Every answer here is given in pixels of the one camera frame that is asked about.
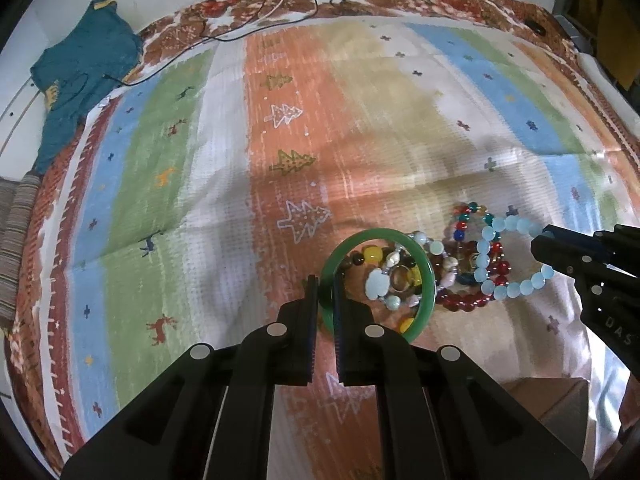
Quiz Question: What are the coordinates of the black small device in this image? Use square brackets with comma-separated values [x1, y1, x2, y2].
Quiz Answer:
[524, 18, 547, 37]

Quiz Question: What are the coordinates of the teal knitted garment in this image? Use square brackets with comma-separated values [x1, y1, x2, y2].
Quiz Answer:
[30, 0, 142, 174]

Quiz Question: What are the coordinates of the yellow brown bead bracelet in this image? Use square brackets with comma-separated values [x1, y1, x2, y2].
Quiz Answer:
[344, 244, 426, 334]

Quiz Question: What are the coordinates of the gold ring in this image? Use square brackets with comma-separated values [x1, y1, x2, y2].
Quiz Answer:
[388, 264, 414, 294]

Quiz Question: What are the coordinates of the yellow hanging cloth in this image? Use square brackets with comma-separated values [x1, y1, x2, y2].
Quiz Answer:
[552, 0, 639, 93]

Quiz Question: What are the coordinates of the multicolour small bead bracelet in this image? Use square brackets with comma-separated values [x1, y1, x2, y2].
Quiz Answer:
[447, 200, 497, 261]

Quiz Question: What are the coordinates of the floral brown bed sheet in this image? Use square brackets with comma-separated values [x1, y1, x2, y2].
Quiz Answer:
[122, 0, 639, 467]

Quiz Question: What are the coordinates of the light blue bead bracelet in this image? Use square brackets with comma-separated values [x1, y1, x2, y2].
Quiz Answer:
[474, 212, 556, 302]

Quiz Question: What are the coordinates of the silver metal tin box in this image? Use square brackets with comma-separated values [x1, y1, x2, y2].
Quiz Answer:
[502, 377, 589, 457]

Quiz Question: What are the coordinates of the black cable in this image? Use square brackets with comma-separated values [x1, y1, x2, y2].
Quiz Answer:
[46, 0, 321, 106]

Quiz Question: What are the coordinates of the dark red bead bracelet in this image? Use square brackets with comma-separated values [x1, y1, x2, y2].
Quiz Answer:
[429, 238, 512, 313]

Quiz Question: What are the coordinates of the green jade bangle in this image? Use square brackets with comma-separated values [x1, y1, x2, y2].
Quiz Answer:
[318, 228, 436, 344]

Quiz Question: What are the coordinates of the striped grey folded cloth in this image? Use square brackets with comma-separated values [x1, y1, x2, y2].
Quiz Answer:
[1, 172, 41, 330]

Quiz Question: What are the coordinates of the white shell charm bracelet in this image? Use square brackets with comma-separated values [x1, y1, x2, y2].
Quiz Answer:
[364, 231, 459, 311]

